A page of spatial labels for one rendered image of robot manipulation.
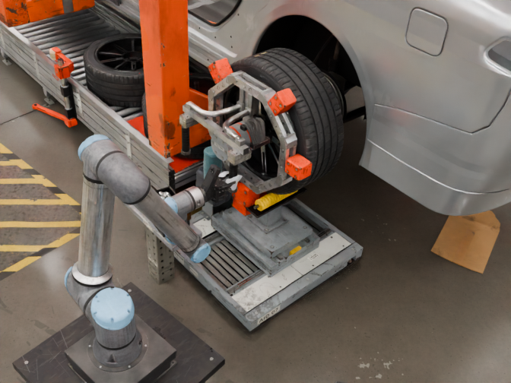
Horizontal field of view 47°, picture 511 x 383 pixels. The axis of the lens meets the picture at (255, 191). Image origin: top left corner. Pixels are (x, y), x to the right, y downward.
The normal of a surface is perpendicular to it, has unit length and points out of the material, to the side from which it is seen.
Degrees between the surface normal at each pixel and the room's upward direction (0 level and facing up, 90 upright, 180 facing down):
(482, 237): 2
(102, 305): 7
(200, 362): 0
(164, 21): 90
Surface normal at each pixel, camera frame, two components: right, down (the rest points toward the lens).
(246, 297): 0.06, -0.77
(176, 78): 0.66, 0.51
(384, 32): -0.75, 0.39
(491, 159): -0.19, 0.66
